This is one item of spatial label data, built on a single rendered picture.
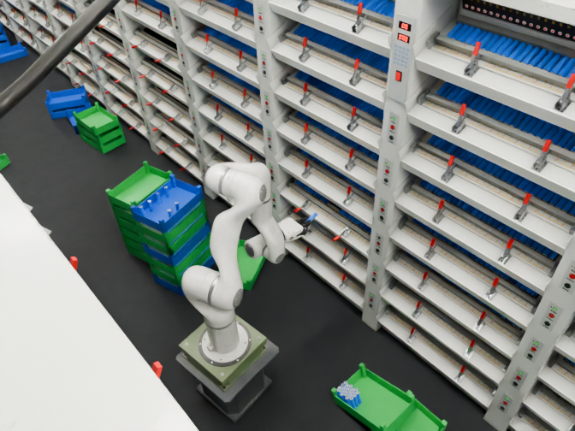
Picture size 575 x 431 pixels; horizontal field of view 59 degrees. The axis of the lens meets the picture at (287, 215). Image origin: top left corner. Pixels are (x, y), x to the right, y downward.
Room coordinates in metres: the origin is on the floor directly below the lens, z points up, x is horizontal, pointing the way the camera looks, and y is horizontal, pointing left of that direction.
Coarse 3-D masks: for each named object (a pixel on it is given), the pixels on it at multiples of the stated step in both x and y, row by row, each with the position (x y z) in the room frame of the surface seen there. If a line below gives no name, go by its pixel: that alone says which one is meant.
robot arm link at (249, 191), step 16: (224, 176) 1.35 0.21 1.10; (240, 176) 1.34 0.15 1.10; (256, 176) 1.35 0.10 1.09; (224, 192) 1.32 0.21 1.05; (240, 192) 1.29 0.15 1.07; (256, 192) 1.28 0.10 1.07; (240, 208) 1.26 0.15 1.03; (256, 208) 1.28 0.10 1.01; (224, 224) 1.25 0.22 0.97; (240, 224) 1.27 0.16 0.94; (224, 240) 1.22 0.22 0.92; (224, 256) 1.20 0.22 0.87; (224, 272) 1.16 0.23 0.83; (224, 288) 1.12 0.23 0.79; (240, 288) 1.15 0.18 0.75; (224, 304) 1.09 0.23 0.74
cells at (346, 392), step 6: (342, 384) 1.13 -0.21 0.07; (342, 390) 1.10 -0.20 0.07; (348, 390) 1.09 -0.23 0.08; (354, 390) 1.09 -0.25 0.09; (342, 396) 1.07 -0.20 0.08; (348, 396) 1.06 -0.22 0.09; (354, 396) 1.06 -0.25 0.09; (348, 402) 1.04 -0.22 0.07; (354, 402) 1.05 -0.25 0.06; (360, 402) 1.05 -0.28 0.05; (354, 408) 1.03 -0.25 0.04
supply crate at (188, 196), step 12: (180, 180) 2.05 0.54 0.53; (180, 192) 2.02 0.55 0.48; (192, 192) 2.01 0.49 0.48; (144, 204) 1.90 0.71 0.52; (156, 204) 1.93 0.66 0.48; (168, 204) 1.93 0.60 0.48; (180, 204) 1.92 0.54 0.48; (192, 204) 1.90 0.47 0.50; (144, 216) 1.79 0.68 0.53; (156, 216) 1.84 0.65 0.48; (168, 216) 1.84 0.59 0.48; (180, 216) 1.82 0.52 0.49; (156, 228) 1.75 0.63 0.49; (168, 228) 1.75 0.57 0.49
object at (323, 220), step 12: (288, 180) 2.01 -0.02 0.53; (288, 192) 1.97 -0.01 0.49; (300, 204) 1.88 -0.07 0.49; (312, 204) 1.86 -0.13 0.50; (324, 204) 1.84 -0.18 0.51; (324, 216) 1.77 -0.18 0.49; (336, 228) 1.69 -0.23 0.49; (360, 228) 1.66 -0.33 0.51; (348, 240) 1.61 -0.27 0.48; (360, 240) 1.60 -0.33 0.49; (360, 252) 1.57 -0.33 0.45
